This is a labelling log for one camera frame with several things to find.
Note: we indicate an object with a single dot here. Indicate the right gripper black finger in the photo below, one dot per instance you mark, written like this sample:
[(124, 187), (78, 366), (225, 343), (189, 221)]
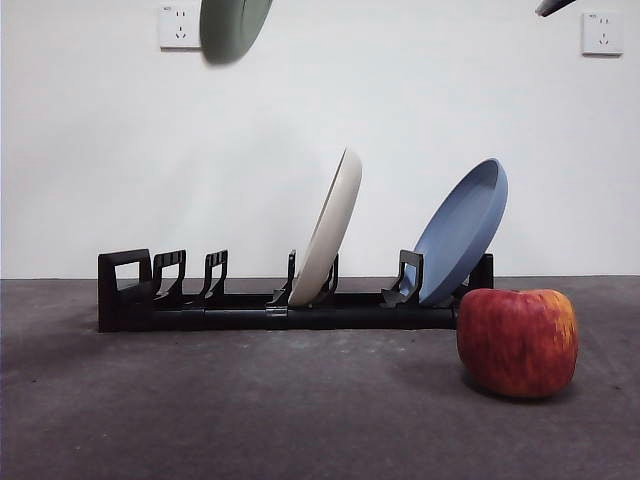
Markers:
[(552, 6)]

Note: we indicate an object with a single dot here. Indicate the black plate rack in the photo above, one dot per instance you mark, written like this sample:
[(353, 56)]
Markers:
[(240, 320)]

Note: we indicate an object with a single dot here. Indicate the white wall socket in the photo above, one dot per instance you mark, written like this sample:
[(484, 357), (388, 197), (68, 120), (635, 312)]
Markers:
[(602, 34), (177, 27)]

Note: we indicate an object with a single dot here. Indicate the cream round plate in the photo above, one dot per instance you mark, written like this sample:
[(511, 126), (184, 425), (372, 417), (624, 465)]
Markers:
[(330, 225)]

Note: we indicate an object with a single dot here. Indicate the blue round plate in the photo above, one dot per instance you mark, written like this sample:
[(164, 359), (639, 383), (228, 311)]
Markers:
[(457, 235)]

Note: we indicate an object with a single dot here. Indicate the green round plate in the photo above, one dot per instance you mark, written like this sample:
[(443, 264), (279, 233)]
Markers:
[(225, 30)]

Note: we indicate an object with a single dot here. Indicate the red apple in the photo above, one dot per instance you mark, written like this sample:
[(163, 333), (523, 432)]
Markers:
[(517, 345)]

